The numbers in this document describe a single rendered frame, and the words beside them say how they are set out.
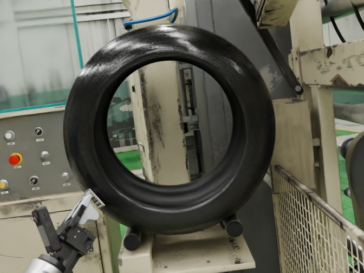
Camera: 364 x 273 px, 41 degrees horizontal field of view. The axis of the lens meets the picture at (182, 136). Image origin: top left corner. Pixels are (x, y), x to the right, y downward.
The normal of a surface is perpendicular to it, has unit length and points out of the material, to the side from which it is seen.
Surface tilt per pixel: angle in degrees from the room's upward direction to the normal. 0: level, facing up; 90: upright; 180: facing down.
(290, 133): 90
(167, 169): 90
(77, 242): 70
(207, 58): 81
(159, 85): 90
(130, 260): 90
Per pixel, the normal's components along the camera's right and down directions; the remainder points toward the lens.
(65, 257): 0.55, -0.32
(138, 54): -0.04, -0.06
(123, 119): 0.22, 0.09
